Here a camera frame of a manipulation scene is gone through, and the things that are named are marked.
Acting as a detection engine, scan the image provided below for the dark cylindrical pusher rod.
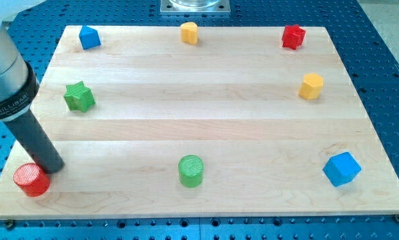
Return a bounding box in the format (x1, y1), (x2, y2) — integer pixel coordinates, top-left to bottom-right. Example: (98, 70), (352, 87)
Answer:
(5, 110), (64, 173)

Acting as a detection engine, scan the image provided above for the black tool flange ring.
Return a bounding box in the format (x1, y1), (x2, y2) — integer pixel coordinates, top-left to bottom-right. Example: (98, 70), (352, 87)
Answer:
(0, 62), (39, 121)

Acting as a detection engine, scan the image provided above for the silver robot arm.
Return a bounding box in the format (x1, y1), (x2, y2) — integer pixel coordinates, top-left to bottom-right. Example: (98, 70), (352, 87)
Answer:
(0, 0), (64, 173)

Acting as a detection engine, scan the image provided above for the blue triangle block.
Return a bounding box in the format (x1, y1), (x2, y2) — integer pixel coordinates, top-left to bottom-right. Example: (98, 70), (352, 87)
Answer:
(79, 25), (101, 50)

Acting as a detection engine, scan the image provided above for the yellow heart block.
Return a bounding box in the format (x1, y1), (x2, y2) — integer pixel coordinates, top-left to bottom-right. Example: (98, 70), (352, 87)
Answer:
(180, 22), (198, 45)

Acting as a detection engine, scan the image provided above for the red cylinder block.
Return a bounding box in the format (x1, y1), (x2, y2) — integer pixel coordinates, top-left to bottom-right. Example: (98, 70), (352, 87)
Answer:
(13, 163), (50, 197)

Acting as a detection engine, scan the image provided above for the green star block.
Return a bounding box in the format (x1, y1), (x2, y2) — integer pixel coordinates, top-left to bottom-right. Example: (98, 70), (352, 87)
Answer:
(63, 81), (95, 113)

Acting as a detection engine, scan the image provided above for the light wooden board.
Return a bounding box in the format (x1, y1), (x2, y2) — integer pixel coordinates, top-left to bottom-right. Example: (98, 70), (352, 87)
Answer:
(0, 26), (399, 219)

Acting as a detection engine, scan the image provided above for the green cylinder block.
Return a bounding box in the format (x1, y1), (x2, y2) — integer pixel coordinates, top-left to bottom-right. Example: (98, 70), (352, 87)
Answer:
(178, 155), (204, 188)

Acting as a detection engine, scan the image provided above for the red star block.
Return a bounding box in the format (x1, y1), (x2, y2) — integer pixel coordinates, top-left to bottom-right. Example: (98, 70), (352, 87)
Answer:
(282, 24), (306, 50)

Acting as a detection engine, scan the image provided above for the yellow hexagon block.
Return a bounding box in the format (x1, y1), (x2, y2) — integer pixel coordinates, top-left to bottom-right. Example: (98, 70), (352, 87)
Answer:
(299, 73), (324, 100)

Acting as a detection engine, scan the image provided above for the blue cube block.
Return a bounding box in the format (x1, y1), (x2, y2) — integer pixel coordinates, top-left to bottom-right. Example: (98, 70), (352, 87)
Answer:
(322, 152), (362, 187)

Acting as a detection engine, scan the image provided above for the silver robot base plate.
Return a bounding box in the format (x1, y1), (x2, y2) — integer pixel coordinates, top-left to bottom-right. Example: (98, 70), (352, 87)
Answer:
(160, 0), (231, 15)

